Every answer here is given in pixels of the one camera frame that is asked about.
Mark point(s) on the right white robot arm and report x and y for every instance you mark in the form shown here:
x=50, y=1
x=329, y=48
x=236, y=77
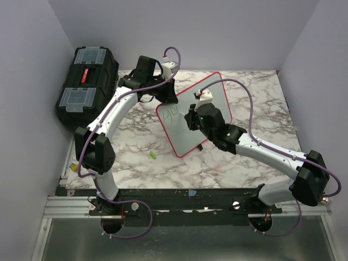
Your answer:
x=307, y=178

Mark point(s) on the pink-framed whiteboard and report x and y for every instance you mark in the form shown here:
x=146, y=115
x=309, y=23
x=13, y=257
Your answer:
x=171, y=116

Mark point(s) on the right cable metal connector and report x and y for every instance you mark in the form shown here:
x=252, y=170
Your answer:
x=325, y=200

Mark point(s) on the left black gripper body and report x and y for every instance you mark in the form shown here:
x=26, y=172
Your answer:
x=155, y=91

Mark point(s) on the aluminium extrusion frame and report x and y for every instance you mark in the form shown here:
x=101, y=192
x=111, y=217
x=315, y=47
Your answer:
x=305, y=234

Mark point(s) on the blue tape piece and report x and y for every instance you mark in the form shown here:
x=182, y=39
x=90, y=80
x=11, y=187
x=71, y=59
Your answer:
x=192, y=192

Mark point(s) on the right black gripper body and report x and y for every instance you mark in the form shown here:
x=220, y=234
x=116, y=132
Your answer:
x=193, y=122

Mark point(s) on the green marker cap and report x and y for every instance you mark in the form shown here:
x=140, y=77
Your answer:
x=153, y=155

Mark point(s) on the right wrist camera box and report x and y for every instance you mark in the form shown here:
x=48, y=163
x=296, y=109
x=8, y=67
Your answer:
x=203, y=97

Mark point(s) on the small yellow metal clip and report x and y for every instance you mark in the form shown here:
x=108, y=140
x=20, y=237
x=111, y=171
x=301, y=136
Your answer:
x=73, y=167

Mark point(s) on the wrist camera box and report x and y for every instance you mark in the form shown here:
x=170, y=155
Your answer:
x=203, y=97
x=169, y=68

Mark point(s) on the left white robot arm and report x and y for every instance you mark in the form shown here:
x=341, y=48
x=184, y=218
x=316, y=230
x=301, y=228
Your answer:
x=93, y=147

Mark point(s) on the black plastic toolbox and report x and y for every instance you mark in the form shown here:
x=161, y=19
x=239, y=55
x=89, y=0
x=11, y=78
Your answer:
x=88, y=88

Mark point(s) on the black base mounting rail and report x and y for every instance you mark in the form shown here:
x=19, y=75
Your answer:
x=173, y=207

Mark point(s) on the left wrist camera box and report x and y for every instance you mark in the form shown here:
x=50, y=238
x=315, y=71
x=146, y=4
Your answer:
x=169, y=68

